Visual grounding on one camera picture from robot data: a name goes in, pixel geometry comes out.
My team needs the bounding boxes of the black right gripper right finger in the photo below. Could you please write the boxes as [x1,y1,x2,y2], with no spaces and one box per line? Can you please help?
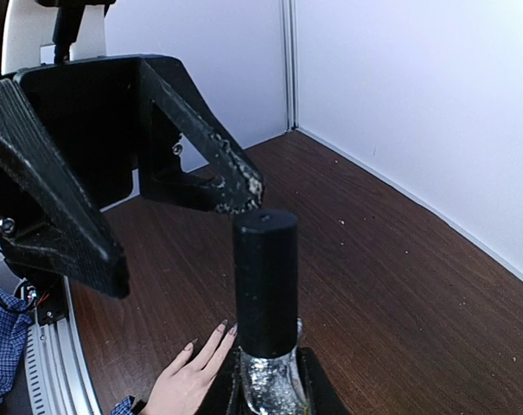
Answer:
[298,348,350,415]

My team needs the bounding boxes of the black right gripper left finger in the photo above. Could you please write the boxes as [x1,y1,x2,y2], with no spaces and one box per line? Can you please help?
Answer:
[196,348,246,415]

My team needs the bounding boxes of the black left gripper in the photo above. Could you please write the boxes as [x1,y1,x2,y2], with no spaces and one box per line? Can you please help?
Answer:
[0,55,265,298]

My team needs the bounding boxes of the clear nail polish bottle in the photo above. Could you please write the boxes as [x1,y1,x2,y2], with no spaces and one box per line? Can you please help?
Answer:
[239,318,309,415]

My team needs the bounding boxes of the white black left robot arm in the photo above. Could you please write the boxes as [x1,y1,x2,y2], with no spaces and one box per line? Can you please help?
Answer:
[0,1,264,298]

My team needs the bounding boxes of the mannequin hand with painted nails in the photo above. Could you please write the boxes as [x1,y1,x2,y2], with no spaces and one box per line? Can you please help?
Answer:
[141,321,238,415]

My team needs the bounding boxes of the blue checkered shirt sleeve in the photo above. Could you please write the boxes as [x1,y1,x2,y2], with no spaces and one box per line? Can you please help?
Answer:
[0,289,148,415]

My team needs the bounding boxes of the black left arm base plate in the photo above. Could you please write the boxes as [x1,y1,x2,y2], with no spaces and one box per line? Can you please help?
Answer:
[14,277,69,327]

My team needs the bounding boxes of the slotted aluminium base rail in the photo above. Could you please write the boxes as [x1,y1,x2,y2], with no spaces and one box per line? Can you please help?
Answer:
[24,277,102,414]

